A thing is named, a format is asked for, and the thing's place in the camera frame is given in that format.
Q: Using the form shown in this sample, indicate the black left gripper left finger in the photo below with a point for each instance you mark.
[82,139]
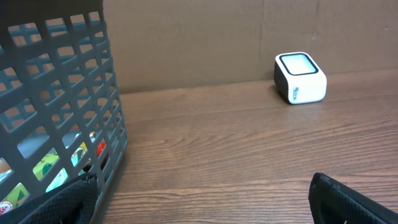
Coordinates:
[72,202]

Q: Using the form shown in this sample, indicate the orange noodle packet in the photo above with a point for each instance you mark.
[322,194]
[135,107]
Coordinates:
[100,148]

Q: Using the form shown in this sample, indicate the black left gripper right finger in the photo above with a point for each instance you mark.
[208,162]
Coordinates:
[333,202]

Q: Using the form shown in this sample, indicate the white barcode scanner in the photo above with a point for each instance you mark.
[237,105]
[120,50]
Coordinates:
[299,79]

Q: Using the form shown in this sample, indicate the dark grey plastic basket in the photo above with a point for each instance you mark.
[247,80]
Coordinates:
[58,90]

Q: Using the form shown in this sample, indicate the green yellow snack packet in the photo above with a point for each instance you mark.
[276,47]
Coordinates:
[18,194]

